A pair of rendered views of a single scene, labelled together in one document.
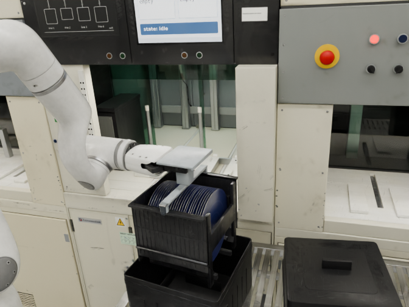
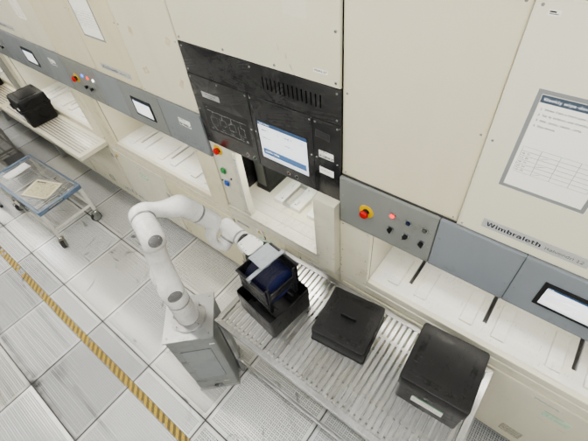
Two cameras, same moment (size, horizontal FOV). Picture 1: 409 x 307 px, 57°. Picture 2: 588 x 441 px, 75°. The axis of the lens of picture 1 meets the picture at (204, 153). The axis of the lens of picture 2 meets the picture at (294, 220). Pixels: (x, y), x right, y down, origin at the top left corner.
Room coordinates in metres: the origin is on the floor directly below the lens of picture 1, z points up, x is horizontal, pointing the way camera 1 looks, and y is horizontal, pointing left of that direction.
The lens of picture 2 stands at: (-0.02, -0.56, 2.66)
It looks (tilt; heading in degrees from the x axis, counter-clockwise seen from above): 48 degrees down; 26
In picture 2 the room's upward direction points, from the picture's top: 8 degrees counter-clockwise
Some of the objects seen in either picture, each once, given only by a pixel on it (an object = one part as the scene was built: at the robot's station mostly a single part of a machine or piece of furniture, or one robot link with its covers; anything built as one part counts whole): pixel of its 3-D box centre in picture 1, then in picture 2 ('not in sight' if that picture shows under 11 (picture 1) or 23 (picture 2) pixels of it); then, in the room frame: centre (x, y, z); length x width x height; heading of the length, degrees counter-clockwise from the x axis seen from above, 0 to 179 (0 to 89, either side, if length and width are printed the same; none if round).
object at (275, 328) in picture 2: (193, 279); (274, 297); (0.87, 0.05, 0.85); 0.28 x 0.28 x 0.17; 64
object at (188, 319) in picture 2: not in sight; (184, 309); (0.66, 0.50, 0.85); 0.19 x 0.19 x 0.18
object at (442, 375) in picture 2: not in sight; (439, 374); (0.71, -0.81, 0.89); 0.29 x 0.29 x 0.25; 76
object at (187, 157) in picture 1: (187, 209); (268, 274); (0.87, 0.05, 1.08); 0.24 x 0.20 x 0.32; 155
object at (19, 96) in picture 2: not in sight; (31, 105); (2.01, 2.95, 0.93); 0.30 x 0.28 x 0.26; 70
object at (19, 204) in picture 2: not in sight; (48, 197); (1.53, 2.80, 0.24); 0.97 x 0.52 x 0.48; 75
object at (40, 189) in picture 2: not in sight; (41, 188); (1.46, 2.64, 0.47); 0.31 x 0.23 x 0.02; 94
